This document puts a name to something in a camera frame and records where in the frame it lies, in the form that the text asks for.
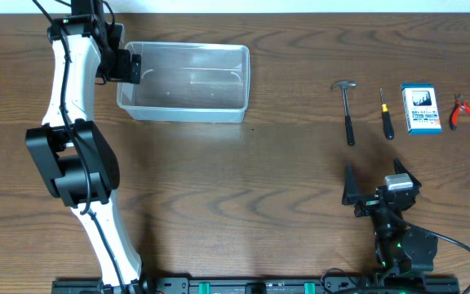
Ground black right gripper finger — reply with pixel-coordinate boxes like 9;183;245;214
341;164;360;206
393;158;422;189

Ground red handled pliers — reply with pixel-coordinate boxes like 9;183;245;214
449;94;470;131

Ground screwdriver yellow collar black handle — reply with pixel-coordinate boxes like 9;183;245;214
379;88;394;140

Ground blue white screwdriver box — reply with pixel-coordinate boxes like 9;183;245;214
401;83;442;136

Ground small claw hammer black handle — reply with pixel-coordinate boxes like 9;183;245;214
330;80;357;146

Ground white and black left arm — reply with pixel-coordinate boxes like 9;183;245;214
25;0;147;293

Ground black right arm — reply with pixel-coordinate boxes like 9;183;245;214
342;158;438;274

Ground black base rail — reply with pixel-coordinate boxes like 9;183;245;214
51;274;460;294

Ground clear plastic container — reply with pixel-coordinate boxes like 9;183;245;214
117;42;251;123

